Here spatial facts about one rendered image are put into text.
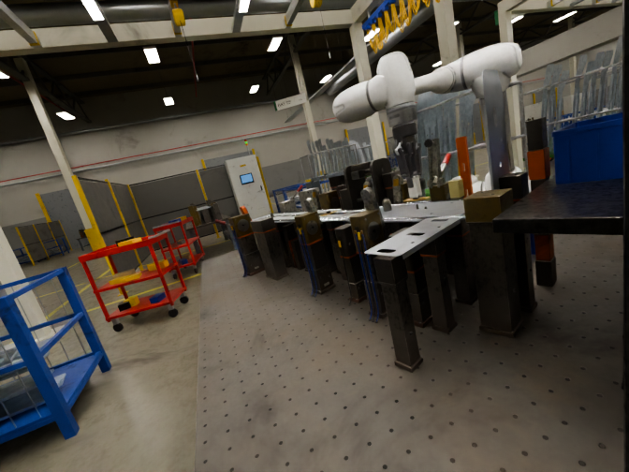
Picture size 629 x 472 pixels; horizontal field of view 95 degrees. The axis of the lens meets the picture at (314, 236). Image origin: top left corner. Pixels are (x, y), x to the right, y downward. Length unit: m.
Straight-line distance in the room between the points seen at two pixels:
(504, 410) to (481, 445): 0.09
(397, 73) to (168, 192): 8.24
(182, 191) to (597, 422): 8.72
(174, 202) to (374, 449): 8.53
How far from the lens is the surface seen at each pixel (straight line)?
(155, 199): 8.95
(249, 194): 8.14
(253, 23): 5.12
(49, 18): 12.18
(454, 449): 0.66
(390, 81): 1.01
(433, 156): 1.17
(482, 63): 1.49
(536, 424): 0.71
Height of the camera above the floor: 1.21
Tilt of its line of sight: 12 degrees down
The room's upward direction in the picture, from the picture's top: 14 degrees counter-clockwise
